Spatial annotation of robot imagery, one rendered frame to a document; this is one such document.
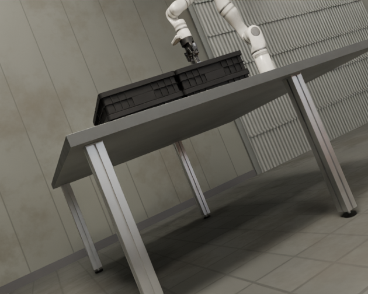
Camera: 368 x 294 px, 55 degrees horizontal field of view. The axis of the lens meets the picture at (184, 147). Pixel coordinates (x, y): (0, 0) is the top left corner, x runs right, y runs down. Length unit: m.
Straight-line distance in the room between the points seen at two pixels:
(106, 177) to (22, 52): 2.95
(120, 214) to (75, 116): 2.70
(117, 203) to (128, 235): 0.11
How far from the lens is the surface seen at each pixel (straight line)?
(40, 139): 3.73
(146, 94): 1.72
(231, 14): 2.24
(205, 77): 1.84
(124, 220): 1.19
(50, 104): 3.82
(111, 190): 1.18
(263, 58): 2.19
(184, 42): 2.00
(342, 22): 6.14
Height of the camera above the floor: 0.49
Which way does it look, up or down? 2 degrees up
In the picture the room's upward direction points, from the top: 22 degrees counter-clockwise
